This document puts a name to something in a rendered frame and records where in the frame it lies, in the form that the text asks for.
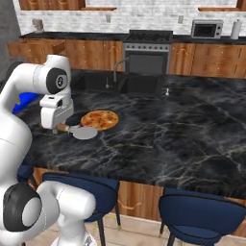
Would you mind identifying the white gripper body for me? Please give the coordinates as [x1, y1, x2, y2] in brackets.
[40, 103, 74, 131]

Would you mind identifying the grey jar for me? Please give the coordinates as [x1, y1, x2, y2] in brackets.
[32, 17, 45, 34]

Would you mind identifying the round pizza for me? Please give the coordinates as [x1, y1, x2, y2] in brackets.
[80, 110, 120, 132]

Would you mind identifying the grey sink tap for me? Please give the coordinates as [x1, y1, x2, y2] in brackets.
[112, 57, 131, 83]

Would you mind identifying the pizza cutter with wooden handle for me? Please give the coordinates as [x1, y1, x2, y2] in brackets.
[57, 124, 99, 141]

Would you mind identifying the black sink basin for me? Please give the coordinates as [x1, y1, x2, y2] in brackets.
[117, 73, 165, 97]

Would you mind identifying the steel oven with hob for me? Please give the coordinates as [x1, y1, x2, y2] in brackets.
[122, 30, 174, 77]

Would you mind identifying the wooden base cupboard run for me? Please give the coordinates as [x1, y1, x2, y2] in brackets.
[19, 37, 125, 72]
[168, 41, 246, 80]

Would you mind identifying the wooden wall cupboard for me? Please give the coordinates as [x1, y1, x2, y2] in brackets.
[235, 0, 246, 12]
[17, 0, 86, 12]

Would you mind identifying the open wooden drawer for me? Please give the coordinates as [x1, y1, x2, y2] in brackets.
[6, 38, 67, 60]

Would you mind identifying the grey microwave oven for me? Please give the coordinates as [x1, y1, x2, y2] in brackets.
[190, 19, 225, 39]

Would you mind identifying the wooden island cupboard front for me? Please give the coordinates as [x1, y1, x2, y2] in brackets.
[33, 166, 246, 238]

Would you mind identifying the curved cupboard handle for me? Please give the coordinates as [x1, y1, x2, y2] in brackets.
[117, 199, 144, 211]

